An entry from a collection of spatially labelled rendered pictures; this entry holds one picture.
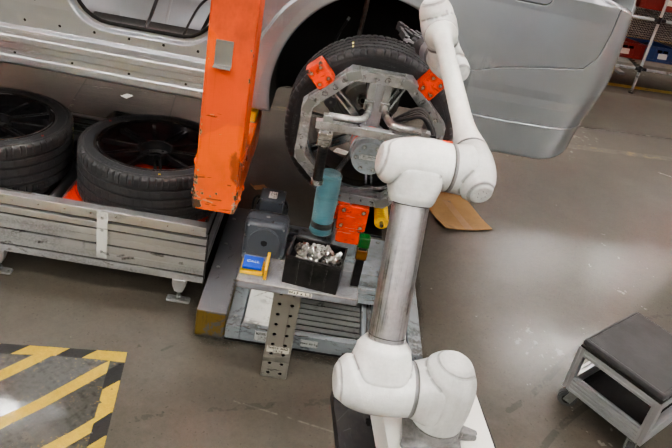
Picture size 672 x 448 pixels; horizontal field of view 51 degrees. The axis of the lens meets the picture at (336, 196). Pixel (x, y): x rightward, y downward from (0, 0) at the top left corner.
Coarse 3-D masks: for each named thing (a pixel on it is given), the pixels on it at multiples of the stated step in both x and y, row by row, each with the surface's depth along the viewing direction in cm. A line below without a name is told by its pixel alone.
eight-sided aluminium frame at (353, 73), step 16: (336, 80) 253; (352, 80) 253; (368, 80) 253; (384, 80) 253; (400, 80) 252; (416, 80) 258; (304, 96) 262; (320, 96) 256; (416, 96) 255; (304, 112) 260; (432, 112) 258; (304, 128) 263; (304, 144) 266; (304, 160) 269; (352, 192) 277; (368, 192) 279; (384, 192) 279
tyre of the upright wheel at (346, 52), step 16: (336, 48) 267; (352, 48) 261; (368, 48) 258; (384, 48) 260; (400, 48) 266; (336, 64) 259; (352, 64) 259; (368, 64) 258; (384, 64) 258; (400, 64) 258; (416, 64) 259; (304, 80) 263; (288, 112) 269; (448, 112) 266; (288, 128) 272; (448, 128) 269; (288, 144) 275; (304, 176) 282
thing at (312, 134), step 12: (336, 96) 267; (396, 96) 267; (348, 108) 269; (312, 120) 294; (312, 132) 288; (312, 144) 277; (336, 144) 277; (312, 156) 277; (336, 156) 300; (348, 156) 279; (324, 168) 281; (336, 168) 282; (348, 168) 295; (348, 180) 286; (360, 180) 288; (372, 180) 284
